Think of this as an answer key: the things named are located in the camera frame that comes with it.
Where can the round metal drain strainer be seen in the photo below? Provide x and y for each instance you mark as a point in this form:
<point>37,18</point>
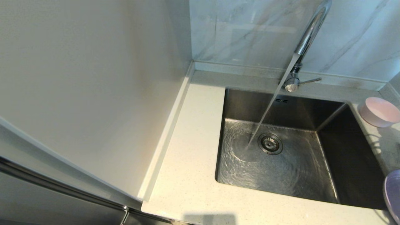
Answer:
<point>270,143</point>

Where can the white cabinet side panel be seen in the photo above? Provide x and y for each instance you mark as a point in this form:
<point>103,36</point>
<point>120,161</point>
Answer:
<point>93,78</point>

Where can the lilac plastic plate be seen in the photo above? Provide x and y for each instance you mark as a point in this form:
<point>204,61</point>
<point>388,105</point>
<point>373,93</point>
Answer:
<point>393,190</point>

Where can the chrome gooseneck faucet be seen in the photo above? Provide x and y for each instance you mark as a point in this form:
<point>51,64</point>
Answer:
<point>312,28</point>

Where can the pink plastic bowl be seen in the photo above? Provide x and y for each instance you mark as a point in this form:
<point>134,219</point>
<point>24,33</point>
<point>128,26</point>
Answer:
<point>379,112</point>

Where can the stainless steel sink basin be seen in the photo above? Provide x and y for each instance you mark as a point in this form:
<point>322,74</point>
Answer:
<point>287,181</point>

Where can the grey appliance door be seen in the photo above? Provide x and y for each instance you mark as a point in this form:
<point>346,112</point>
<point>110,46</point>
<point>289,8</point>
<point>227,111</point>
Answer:
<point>37,203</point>

